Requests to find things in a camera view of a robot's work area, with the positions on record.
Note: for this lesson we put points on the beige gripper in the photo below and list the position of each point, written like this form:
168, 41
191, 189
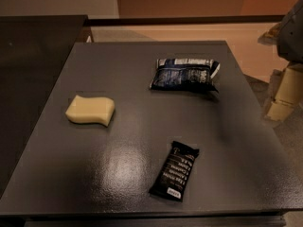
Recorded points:
292, 37

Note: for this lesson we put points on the black rxbar chocolate wrapper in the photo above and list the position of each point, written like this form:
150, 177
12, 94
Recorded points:
172, 179

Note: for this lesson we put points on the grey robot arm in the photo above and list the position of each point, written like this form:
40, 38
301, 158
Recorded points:
289, 42

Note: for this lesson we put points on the dark blue snack bag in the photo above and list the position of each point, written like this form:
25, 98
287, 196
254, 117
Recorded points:
185, 74

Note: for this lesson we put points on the yellow sponge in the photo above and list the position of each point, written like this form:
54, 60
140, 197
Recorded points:
86, 110

